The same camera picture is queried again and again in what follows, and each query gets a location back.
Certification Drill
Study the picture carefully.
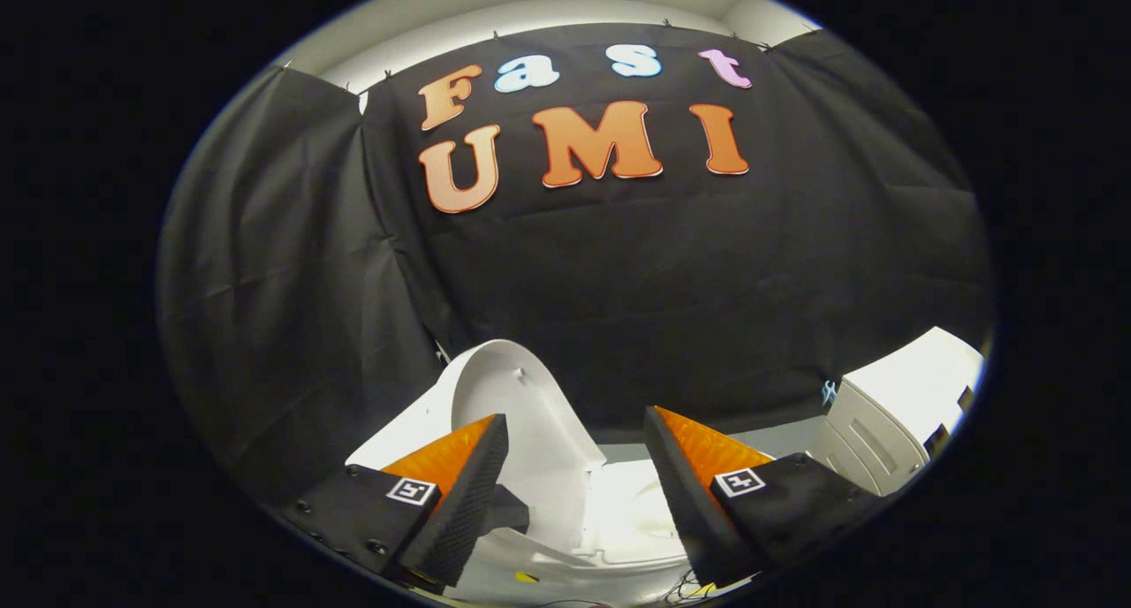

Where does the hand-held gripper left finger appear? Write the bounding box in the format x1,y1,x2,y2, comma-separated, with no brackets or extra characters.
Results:
275,414,511,589

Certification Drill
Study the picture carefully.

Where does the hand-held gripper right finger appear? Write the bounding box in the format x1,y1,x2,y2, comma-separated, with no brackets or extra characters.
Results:
642,405,884,589

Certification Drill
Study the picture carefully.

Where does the white toilet bowl with seat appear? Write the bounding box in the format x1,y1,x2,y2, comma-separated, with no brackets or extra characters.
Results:
458,459,710,605

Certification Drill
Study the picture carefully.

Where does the black backdrop cloth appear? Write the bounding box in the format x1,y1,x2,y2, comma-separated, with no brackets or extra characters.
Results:
158,22,995,505

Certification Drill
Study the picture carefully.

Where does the white drawer cabinet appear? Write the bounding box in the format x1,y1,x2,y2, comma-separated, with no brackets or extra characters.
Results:
808,326,985,498

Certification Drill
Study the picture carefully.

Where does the tangle of black cables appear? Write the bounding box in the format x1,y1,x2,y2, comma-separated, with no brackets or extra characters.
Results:
661,571,710,605

